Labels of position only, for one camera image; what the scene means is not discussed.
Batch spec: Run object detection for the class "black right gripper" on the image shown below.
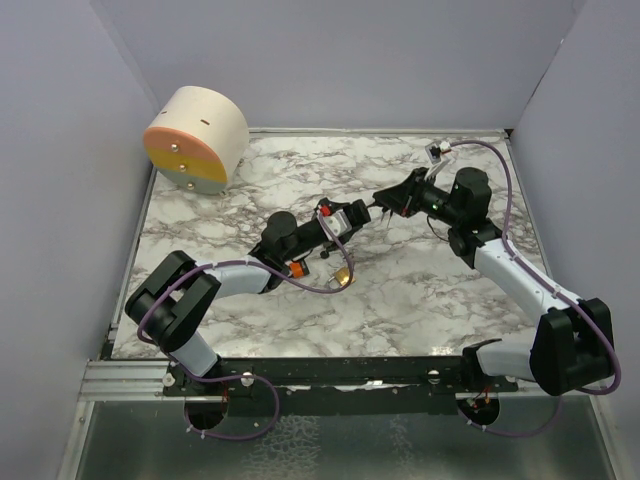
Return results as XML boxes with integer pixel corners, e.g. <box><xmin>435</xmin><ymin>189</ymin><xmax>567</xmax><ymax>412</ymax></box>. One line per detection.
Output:
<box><xmin>374</xmin><ymin>167</ymin><xmax>462</xmax><ymax>228</ymax></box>

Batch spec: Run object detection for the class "black-headed key bunch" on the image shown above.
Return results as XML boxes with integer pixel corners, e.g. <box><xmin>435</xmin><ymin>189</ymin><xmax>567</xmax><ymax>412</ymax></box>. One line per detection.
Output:
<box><xmin>367</xmin><ymin>199</ymin><xmax>394</xmax><ymax>225</ymax></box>
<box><xmin>320</xmin><ymin>242</ymin><xmax>337</xmax><ymax>259</ymax></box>

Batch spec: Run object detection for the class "black Kaijing padlock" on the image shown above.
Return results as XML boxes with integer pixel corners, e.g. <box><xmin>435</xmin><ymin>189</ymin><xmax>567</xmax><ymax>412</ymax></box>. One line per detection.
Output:
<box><xmin>345</xmin><ymin>199</ymin><xmax>371</xmax><ymax>230</ymax></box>

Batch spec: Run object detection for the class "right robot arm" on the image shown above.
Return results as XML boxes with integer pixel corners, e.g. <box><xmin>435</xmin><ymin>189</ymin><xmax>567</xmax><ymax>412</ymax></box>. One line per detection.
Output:
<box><xmin>373</xmin><ymin>167</ymin><xmax>619</xmax><ymax>396</ymax></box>

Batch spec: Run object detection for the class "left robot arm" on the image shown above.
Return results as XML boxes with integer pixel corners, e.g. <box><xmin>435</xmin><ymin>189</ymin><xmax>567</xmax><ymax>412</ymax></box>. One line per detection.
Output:
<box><xmin>124</xmin><ymin>198</ymin><xmax>371</xmax><ymax>395</ymax></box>

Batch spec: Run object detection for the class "brass padlock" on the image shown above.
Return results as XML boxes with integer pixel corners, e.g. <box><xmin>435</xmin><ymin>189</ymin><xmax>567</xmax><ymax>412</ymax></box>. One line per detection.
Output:
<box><xmin>327</xmin><ymin>266</ymin><xmax>355</xmax><ymax>290</ymax></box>

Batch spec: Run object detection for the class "orange and black padlock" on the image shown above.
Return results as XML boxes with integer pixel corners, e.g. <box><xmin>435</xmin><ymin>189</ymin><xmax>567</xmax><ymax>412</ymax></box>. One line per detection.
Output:
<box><xmin>288</xmin><ymin>259</ymin><xmax>310</xmax><ymax>279</ymax></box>

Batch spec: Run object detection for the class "cream cylinder with coloured face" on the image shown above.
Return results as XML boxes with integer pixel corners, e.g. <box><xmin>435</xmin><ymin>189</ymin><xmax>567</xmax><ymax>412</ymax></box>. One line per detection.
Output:
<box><xmin>143</xmin><ymin>86</ymin><xmax>249</xmax><ymax>195</ymax></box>

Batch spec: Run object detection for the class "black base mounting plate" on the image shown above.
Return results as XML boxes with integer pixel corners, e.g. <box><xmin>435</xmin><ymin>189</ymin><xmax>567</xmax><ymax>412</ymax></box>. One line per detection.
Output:
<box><xmin>163</xmin><ymin>356</ymin><xmax>518</xmax><ymax>417</ymax></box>

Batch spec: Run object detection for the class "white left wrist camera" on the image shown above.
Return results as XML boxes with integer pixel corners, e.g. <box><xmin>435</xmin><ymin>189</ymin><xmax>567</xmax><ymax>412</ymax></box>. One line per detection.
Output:
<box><xmin>316</xmin><ymin>199</ymin><xmax>352</xmax><ymax>240</ymax></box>

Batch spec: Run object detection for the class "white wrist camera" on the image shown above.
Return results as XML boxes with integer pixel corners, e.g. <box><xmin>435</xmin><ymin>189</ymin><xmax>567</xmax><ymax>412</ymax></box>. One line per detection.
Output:
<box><xmin>425</xmin><ymin>141</ymin><xmax>452</xmax><ymax>179</ymax></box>
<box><xmin>316</xmin><ymin>199</ymin><xmax>352</xmax><ymax>240</ymax></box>

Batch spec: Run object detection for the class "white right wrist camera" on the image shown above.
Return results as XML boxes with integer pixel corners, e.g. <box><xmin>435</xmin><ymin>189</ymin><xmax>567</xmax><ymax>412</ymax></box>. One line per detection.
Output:
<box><xmin>425</xmin><ymin>141</ymin><xmax>452</xmax><ymax>179</ymax></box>

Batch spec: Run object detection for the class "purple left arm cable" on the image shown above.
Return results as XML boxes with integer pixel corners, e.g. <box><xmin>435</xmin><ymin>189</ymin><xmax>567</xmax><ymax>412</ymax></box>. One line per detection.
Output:
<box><xmin>137</xmin><ymin>212</ymin><xmax>354</xmax><ymax>441</ymax></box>

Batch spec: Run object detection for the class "aluminium frame rail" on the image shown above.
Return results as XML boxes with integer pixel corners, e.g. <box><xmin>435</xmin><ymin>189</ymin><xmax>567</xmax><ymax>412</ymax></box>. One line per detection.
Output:
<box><xmin>79</xmin><ymin>360</ymin><xmax>169</xmax><ymax>402</ymax></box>

